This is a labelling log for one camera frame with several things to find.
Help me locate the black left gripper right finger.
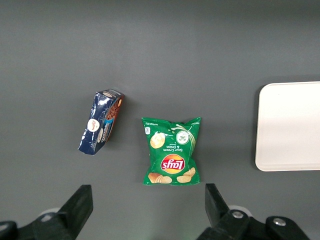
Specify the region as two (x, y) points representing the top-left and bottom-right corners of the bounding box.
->
(197, 183), (311, 240)

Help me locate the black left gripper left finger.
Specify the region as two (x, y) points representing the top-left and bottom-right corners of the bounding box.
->
(0, 184), (94, 240)

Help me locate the beige plastic tray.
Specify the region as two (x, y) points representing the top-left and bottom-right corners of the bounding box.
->
(254, 81), (320, 172)

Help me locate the green Lays chips bag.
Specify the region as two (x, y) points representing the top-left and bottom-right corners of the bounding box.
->
(141, 116), (202, 186)

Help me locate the blue chocolate cookie box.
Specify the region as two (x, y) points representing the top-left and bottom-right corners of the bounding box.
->
(77, 88), (125, 156)

